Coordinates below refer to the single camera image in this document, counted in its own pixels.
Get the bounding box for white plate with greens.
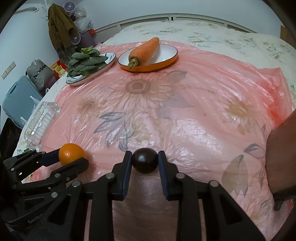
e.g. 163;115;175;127
66;52;116;86

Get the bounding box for dark plum back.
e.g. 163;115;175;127
132;148;158;174

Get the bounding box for black and copper canister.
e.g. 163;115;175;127
265;111;295;211

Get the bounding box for orange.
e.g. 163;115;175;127
58;143;86;166

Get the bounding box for blue suitcase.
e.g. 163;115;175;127
3;76;43;128

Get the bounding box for white bed frame rail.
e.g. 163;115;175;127
95;13;256;33

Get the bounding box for floral bed duvet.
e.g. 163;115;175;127
45;21;295;106

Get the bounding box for pink plastic sheet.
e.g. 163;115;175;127
41;43;293;240

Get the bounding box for hanging brown coat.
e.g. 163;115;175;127
48;4;79;50

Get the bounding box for green leafy vegetables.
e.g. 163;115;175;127
67;46;104;76

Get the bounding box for orange rimmed white plate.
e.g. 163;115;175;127
117;43;178;73

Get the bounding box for grey bag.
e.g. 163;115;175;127
26;59;54;91

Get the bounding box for wooden headboard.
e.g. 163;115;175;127
280;25;292;44

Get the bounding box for carrot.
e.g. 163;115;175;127
128;37;159;69

